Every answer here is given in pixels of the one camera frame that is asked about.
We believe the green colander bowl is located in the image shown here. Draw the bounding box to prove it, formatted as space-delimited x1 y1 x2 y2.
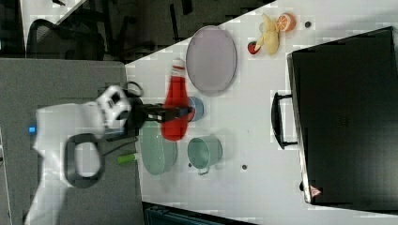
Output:
141 121 177 176

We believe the small blue bowl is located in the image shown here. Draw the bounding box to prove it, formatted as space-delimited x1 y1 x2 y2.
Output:
189 97 205 122

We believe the plush orange slice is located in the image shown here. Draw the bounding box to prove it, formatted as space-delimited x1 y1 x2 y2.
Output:
277 13 296 32

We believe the grey round plate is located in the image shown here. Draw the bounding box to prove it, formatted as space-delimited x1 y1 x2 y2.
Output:
186 25 237 96

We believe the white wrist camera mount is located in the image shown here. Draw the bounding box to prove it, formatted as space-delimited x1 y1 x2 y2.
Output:
96 82 144 129

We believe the red plush strawberry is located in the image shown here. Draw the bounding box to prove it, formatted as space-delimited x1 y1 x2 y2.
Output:
247 41 259 55

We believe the red plush ketchup bottle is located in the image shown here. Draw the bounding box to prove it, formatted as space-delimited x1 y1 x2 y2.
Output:
161 58 189 142

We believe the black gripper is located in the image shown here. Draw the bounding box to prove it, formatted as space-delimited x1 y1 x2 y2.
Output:
125 97 194 137

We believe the black office chair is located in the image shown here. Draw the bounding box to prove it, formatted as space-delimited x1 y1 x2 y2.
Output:
26 19 105 61

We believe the yellow plush banana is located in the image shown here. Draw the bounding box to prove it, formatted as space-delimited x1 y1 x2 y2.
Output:
254 14 280 55

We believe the green metal pot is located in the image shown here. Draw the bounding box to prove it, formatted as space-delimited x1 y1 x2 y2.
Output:
187 135 222 175

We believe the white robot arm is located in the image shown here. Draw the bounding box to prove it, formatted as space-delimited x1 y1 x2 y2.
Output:
24 94 192 225

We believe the black toaster oven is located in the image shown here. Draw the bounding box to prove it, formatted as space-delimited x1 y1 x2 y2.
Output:
286 26 398 215

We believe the green marker pen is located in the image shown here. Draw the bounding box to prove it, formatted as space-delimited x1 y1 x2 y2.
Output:
117 153 140 165

